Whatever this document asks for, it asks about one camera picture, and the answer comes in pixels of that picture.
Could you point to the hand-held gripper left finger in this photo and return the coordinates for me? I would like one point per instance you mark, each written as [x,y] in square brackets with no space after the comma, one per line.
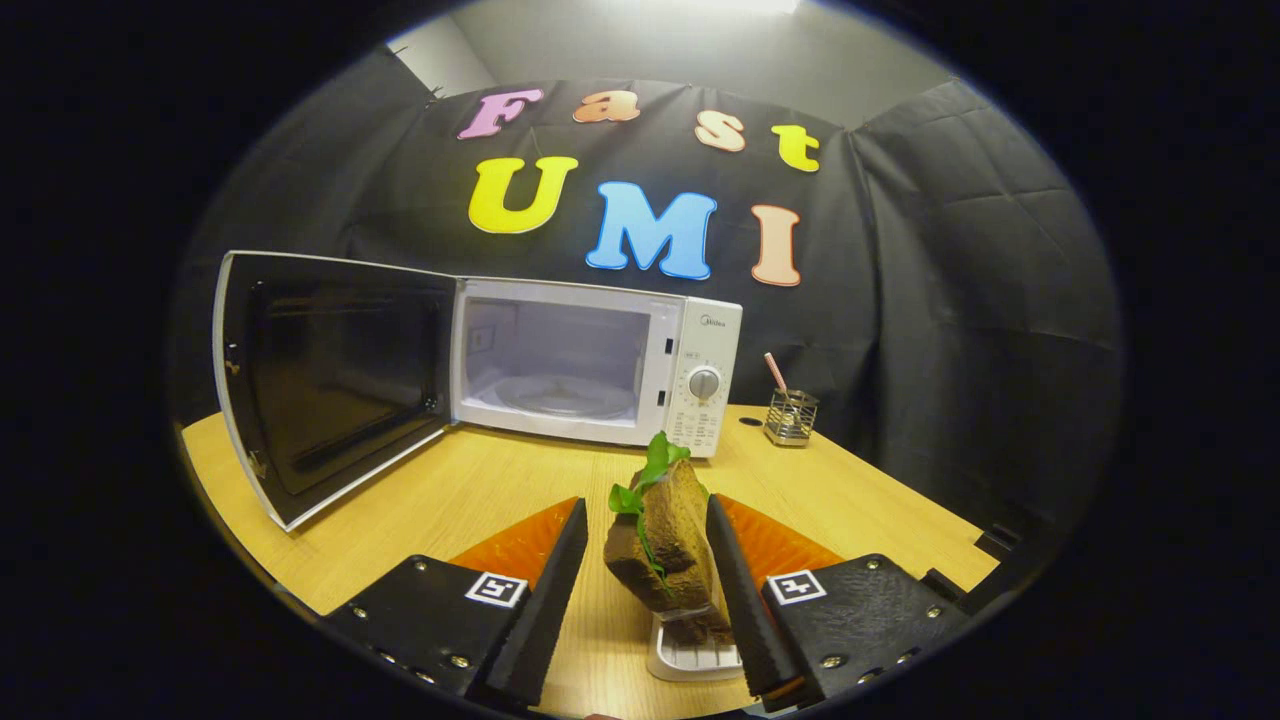
[545,620]

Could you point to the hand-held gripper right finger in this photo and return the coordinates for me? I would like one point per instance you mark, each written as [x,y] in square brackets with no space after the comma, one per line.
[745,610]

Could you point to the brown bread lettuce sandwich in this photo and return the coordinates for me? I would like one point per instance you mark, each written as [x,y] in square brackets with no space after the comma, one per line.
[675,540]

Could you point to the white microwave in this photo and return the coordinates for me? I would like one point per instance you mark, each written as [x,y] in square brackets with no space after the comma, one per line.
[700,330]

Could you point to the small white plate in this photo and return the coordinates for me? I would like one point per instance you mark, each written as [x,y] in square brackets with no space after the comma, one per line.
[690,662]

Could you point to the pink striped straw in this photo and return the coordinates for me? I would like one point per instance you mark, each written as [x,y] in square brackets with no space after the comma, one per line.
[775,371]

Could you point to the black backdrop cloth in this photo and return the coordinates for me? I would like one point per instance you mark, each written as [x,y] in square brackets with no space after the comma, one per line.
[950,300]

